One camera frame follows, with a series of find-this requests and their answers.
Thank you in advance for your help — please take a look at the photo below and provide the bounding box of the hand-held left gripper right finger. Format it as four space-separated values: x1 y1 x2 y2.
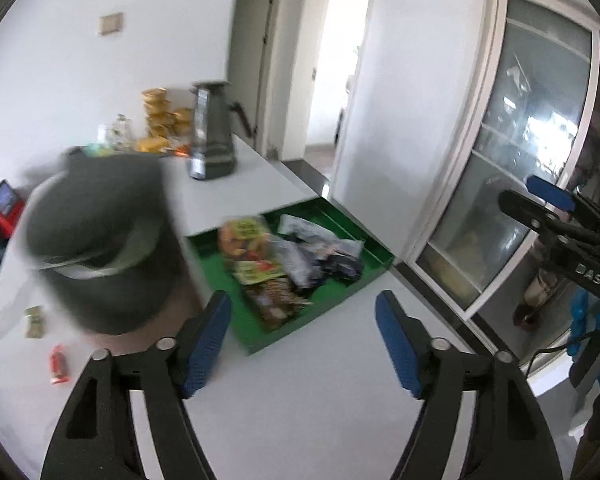
374 290 563 480

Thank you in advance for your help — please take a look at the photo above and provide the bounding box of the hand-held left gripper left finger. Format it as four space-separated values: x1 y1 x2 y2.
40 290 232 480

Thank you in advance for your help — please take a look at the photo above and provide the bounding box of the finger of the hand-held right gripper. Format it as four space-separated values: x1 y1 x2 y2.
498 190 581 246
526 175 576 212

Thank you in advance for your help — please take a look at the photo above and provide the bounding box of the green tray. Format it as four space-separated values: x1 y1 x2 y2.
187 196 396 356

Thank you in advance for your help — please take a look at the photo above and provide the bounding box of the yellow green snack packet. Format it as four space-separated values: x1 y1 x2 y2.
235 259 286 286

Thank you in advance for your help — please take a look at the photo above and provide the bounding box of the dark blue snack packet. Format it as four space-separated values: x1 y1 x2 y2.
320 252 365 283

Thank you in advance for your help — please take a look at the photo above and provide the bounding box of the clear bag of colourful candy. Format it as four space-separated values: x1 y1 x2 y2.
217 216 271 261

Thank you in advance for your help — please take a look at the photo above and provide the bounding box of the silver snack packet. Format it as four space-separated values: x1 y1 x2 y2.
270 240 326 288

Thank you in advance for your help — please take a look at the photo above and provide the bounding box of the clear silver packet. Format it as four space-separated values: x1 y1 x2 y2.
278 214 366 256

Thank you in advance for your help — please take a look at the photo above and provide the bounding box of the person's right hand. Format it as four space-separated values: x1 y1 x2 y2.
569 292 600 391

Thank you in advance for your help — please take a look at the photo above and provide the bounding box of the white canister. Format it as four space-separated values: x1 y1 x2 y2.
512 267 561 331

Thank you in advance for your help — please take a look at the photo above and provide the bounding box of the brown patterned snack packet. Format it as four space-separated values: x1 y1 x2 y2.
243 280 313 332

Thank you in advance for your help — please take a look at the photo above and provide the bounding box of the glass sliding door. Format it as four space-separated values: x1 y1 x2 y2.
405 0 600 321

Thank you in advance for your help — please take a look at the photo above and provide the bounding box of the rose gold thermos jug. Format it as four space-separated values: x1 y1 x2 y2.
20 152 206 336

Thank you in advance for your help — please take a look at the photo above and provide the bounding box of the red snack packet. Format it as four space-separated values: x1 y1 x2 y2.
49 344 71 386

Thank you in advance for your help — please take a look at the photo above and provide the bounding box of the small olive packet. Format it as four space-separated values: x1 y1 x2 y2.
24 306 47 339

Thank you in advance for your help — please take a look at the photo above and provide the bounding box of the yellow bag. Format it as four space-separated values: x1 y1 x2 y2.
135 136 168 154

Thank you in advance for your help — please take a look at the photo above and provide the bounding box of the dark electric kettle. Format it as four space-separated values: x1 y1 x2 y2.
187 80 258 181

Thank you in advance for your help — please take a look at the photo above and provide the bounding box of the glass jar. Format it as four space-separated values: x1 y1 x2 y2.
111 114 133 151

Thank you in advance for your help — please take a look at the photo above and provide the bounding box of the stack of yellow containers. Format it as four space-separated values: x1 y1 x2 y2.
141 88 196 141

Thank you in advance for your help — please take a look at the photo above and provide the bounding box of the red tablet stand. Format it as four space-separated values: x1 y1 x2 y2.
0 179 26 233

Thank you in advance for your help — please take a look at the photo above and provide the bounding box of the grey door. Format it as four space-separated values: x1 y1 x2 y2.
228 0 283 158

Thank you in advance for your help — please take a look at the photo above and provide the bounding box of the black cable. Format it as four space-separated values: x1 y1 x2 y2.
525 327 600 378

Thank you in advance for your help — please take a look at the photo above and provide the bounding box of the white door frame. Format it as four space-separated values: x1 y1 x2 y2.
305 0 371 148

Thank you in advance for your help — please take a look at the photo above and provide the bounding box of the wall switch plate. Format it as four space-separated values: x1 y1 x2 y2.
99 11 125 36

